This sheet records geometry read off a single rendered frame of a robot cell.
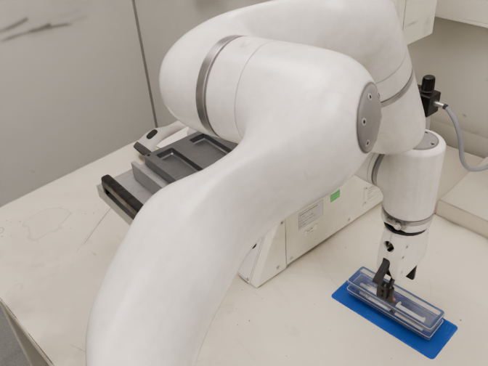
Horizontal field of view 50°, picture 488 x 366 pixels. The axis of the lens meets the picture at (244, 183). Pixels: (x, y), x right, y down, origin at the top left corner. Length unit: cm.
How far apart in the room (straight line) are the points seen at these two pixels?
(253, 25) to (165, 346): 31
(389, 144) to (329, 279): 50
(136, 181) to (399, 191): 53
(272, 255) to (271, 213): 68
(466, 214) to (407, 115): 65
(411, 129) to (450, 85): 86
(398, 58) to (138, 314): 39
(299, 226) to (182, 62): 69
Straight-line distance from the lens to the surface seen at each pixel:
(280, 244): 111
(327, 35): 54
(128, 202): 98
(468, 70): 154
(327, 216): 119
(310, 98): 41
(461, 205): 132
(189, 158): 110
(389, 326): 109
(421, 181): 85
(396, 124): 69
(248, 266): 113
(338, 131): 40
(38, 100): 246
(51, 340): 115
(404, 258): 95
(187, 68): 49
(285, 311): 110
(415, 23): 119
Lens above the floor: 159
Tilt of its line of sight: 36 degrees down
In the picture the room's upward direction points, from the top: 5 degrees counter-clockwise
